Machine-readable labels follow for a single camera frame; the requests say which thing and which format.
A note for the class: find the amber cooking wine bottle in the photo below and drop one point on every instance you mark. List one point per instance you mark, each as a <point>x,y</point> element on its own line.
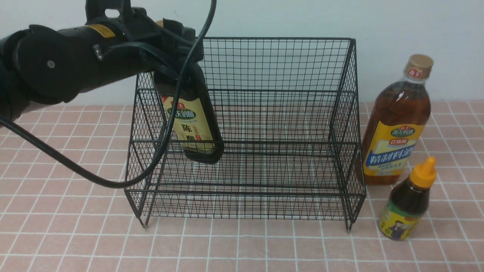
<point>399,116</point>

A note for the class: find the small bottle orange cap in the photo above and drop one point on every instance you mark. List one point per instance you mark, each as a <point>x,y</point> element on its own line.
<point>408,202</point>

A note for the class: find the black wire mesh rack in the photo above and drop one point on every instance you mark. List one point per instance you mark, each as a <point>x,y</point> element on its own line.
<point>287,109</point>

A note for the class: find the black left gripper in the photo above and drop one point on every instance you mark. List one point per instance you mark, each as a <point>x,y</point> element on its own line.
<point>162,47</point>

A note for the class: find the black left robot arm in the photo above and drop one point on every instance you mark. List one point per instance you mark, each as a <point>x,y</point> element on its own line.
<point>41,67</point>

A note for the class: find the dark vinegar bottle gold cap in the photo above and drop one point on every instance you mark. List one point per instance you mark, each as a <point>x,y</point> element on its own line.
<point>195,121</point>

